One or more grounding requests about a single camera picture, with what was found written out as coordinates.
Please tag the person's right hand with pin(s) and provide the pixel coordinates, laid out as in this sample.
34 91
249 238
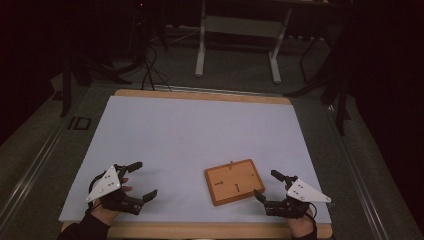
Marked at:
301 226

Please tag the wooden picture frame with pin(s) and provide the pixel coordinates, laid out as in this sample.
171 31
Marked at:
233 182

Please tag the metal floor rail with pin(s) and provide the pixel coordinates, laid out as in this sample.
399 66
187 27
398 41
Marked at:
31 173
361 180

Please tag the white table mat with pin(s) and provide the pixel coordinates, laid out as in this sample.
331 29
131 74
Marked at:
186 140

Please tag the person's left hand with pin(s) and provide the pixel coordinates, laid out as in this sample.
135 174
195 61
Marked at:
106 215

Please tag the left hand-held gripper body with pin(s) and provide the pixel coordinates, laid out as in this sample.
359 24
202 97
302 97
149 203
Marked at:
106 184

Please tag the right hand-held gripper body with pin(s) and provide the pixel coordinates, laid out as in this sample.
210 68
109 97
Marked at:
301 192

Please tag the black metal stand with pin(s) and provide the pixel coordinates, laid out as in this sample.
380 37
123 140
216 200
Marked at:
340 106

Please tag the white metal desk frame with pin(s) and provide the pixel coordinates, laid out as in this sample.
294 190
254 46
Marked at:
201 50

